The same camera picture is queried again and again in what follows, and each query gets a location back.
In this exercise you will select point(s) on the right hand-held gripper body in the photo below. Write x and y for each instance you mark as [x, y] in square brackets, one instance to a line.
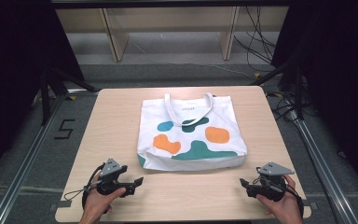
[272, 169]

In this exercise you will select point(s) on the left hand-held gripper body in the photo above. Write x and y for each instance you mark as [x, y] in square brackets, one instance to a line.
[110, 168]

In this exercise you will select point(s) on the black curtain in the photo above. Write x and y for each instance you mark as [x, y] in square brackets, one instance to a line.
[338, 77]
[12, 77]

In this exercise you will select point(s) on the light wooden shelf unit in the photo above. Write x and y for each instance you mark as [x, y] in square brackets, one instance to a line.
[118, 34]

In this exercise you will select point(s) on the white tote bag coloured blobs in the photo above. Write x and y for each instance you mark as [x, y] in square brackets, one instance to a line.
[192, 140]

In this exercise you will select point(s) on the person's left hand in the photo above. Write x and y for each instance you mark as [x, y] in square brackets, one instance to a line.
[96, 202]

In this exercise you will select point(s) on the black metal stand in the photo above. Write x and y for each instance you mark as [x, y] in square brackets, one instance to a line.
[298, 90]
[45, 96]

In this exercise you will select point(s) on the grey floor tape strip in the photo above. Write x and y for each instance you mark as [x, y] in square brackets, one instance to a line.
[60, 205]
[313, 205]

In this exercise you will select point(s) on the yellow floor tape piece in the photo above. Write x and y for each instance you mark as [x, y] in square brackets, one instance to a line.
[257, 75]
[72, 97]

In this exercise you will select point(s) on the person's right hand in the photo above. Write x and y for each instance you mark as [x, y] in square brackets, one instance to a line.
[287, 208]

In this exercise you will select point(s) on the aluminium floor rail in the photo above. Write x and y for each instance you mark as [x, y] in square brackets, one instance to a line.
[28, 155]
[320, 165]

